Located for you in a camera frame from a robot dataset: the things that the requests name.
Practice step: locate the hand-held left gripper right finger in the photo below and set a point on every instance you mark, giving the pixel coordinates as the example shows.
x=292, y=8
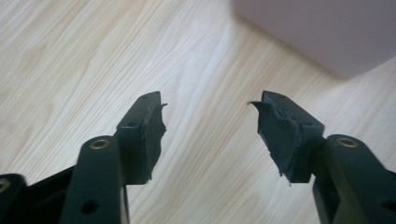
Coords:
x=288, y=140

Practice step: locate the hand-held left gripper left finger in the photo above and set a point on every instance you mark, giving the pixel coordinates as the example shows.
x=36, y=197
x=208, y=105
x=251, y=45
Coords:
x=141, y=146

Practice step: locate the pale pink box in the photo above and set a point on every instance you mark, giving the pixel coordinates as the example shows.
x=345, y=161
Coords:
x=323, y=34

